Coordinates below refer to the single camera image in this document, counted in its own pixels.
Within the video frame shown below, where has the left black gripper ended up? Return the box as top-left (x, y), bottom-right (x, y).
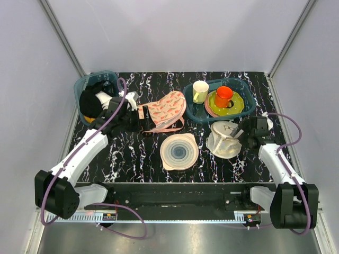
top-left (119, 106), bottom-right (156, 132)

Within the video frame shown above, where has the white mesh laundry bag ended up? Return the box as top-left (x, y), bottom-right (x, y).
top-left (206, 121), bottom-right (242, 159)

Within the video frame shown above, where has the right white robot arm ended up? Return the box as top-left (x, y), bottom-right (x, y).
top-left (230, 116), bottom-right (319, 235)

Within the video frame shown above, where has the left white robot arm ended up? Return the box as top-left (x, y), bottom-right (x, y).
top-left (34, 92), bottom-right (147, 220)

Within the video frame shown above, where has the pink floral laundry bag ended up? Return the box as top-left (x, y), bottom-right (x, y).
top-left (138, 91), bottom-right (186, 133)

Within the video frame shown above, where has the white bra in bin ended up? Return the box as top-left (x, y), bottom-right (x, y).
top-left (95, 91), bottom-right (112, 109)

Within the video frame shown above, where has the green polka dot plate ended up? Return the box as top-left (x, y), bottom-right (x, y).
top-left (208, 90), bottom-right (245, 116)

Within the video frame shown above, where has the pink plate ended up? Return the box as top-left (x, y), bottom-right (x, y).
top-left (204, 91), bottom-right (226, 117)

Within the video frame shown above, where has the orange mug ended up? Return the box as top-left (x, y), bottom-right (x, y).
top-left (215, 86), bottom-right (234, 108)

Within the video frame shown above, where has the swirl pattern ceramic plate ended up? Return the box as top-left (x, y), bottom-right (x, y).
top-left (160, 133), bottom-right (199, 171)

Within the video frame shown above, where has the pale yellow mug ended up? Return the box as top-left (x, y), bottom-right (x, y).
top-left (192, 80), bottom-right (209, 104)

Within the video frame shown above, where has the yellow garment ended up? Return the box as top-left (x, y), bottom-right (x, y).
top-left (83, 116), bottom-right (95, 125)

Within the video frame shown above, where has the black garment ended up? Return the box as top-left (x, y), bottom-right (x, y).
top-left (79, 83), bottom-right (112, 118)

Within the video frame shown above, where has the left teal plastic bin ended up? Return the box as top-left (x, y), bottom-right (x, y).
top-left (74, 70), bottom-right (124, 126)

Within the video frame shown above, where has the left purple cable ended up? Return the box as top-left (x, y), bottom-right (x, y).
top-left (39, 77), bottom-right (148, 240)

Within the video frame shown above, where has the purple cable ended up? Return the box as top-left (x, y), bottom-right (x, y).
top-left (39, 77), bottom-right (148, 240)
top-left (245, 112), bottom-right (317, 235)

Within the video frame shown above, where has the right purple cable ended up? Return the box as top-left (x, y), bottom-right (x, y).
top-left (245, 112), bottom-right (317, 235)

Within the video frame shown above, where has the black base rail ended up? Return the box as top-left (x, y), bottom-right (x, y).
top-left (76, 182), bottom-right (279, 222)

